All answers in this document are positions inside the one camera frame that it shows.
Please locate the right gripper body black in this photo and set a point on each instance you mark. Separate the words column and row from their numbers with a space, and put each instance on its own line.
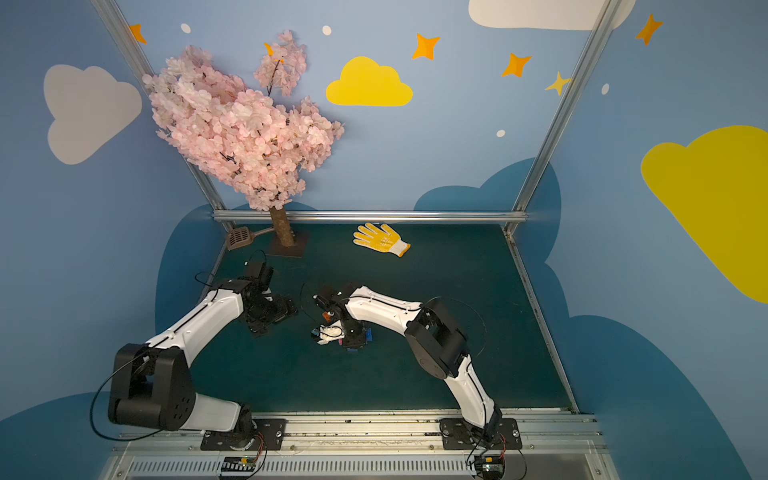
column 354, row 335

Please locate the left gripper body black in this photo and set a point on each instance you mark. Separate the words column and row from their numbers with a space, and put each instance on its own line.
column 278, row 308

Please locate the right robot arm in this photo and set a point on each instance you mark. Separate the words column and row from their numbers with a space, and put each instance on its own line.
column 439, row 345

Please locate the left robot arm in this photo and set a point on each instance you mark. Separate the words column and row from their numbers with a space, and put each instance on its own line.
column 152, row 386

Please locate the brown slotted plastic scoop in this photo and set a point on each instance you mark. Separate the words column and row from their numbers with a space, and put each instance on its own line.
column 243, row 236

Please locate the yellow dotted work glove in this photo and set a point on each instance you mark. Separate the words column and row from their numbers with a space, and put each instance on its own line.
column 381, row 238

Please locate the left electronics board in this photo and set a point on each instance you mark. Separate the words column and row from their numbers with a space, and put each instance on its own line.
column 238, row 468

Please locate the electronics board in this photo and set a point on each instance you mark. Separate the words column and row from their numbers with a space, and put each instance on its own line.
column 489, row 467
column 238, row 468

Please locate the pink cherry blossom tree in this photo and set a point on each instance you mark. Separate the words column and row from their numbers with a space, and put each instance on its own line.
column 240, row 135

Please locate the right electronics board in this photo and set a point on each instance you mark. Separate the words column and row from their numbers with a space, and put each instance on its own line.
column 489, row 467

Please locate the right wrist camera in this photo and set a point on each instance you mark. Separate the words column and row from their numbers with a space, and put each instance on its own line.
column 326, row 334

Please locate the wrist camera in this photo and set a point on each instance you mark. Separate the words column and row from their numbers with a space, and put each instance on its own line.
column 326, row 334
column 260, row 274

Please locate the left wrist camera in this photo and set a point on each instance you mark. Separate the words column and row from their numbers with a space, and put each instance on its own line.
column 260, row 274

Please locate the dark square tree base plate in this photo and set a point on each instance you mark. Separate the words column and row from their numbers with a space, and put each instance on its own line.
column 296, row 250

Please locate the aluminium back frame rail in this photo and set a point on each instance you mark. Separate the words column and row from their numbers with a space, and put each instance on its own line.
column 420, row 217

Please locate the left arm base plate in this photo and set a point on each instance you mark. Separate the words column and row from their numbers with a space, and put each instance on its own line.
column 270, row 433

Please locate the aluminium front rail assembly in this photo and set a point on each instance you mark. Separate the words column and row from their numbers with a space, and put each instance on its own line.
column 378, row 445

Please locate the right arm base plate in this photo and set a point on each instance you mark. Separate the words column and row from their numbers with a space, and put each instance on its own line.
column 457, row 434

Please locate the right aluminium frame post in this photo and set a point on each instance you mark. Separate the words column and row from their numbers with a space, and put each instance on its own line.
column 581, row 75

